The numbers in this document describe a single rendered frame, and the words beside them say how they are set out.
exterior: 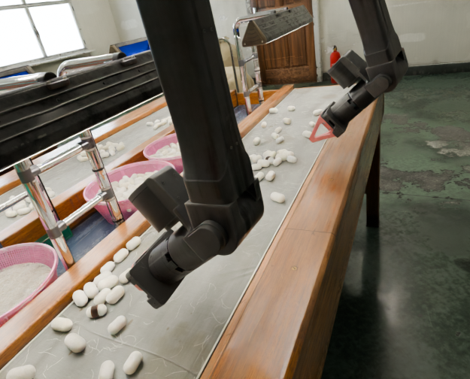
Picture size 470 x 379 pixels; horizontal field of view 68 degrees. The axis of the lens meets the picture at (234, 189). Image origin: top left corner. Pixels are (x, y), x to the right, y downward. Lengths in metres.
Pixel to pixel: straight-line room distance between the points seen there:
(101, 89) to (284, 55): 5.04
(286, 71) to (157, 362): 5.23
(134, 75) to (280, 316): 0.45
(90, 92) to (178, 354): 0.40
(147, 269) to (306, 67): 5.08
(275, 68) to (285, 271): 5.16
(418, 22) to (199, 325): 4.84
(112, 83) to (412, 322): 1.34
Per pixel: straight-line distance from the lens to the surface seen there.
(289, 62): 5.55
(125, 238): 0.79
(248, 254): 0.68
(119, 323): 0.61
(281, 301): 0.54
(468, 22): 5.14
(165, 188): 0.42
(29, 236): 1.04
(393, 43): 0.83
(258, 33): 1.15
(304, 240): 0.65
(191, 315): 0.59
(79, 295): 0.69
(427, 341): 1.52
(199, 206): 0.37
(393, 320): 1.56
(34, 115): 0.50
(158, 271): 0.49
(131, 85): 0.62
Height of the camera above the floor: 1.15
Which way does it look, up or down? 27 degrees down
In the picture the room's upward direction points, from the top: 11 degrees counter-clockwise
